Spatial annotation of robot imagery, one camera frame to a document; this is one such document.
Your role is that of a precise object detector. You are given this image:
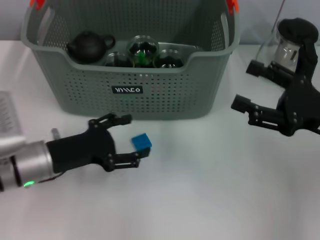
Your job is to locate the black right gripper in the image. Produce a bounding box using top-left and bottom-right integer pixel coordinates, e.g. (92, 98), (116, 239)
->
(231, 59), (320, 137)

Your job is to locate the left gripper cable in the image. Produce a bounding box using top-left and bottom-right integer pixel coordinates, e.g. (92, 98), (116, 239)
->
(33, 172), (66, 185)

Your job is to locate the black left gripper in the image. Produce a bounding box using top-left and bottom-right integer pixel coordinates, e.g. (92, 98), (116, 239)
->
(46, 112), (151, 173)

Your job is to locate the green toy brick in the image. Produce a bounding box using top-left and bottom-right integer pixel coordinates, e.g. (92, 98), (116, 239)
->
(138, 49), (148, 66)

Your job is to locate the silver left gripper stud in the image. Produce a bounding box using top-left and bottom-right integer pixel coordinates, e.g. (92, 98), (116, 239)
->
(50, 128), (62, 141)

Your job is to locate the black clay teapot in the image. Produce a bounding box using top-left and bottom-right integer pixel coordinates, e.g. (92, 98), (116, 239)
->
(66, 30), (117, 63)

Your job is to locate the orange basket handle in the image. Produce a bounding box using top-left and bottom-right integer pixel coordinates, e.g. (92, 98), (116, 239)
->
(29, 0), (241, 15)

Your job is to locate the grey perforated storage basket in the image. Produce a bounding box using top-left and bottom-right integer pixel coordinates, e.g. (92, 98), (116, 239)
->
(21, 0), (241, 121)

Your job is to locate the glass teapot black handle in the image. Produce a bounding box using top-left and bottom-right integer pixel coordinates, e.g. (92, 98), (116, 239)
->
(256, 17), (320, 86)

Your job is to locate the glass teacup black base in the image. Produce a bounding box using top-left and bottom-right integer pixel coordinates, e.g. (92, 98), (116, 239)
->
(103, 50), (132, 67)
(126, 34), (160, 68)
(153, 48), (186, 68)

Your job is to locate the blue toy brick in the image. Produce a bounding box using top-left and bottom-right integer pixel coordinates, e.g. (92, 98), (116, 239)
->
(131, 133), (153, 153)

